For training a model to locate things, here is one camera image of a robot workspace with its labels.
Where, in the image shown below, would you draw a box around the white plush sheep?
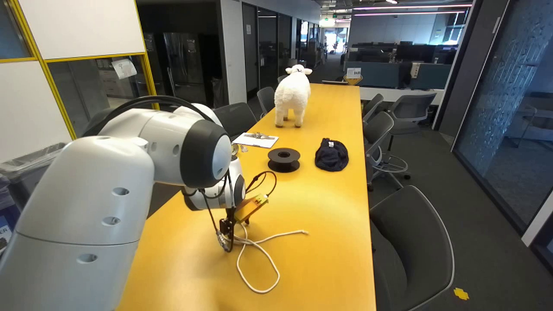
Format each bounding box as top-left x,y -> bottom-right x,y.
271,63 -> 315,130

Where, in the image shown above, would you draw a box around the white printed paper sheet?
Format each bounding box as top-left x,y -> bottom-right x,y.
232,132 -> 280,151

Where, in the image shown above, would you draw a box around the white rope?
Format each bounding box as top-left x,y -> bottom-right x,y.
216,224 -> 311,296

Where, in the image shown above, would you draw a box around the yellowish wrist camera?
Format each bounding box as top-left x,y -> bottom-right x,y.
232,194 -> 273,225

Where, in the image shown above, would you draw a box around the dark office desk partitions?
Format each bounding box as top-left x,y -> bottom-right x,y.
344,40 -> 456,92

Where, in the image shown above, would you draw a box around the black filament spool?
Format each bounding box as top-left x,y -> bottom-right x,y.
266,148 -> 302,175

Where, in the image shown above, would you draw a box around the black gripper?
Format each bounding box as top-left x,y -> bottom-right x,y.
218,206 -> 238,255

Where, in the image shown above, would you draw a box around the white paper note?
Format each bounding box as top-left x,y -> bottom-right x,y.
111,58 -> 140,82

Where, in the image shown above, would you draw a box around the large grey office chair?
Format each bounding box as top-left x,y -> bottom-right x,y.
370,184 -> 456,311

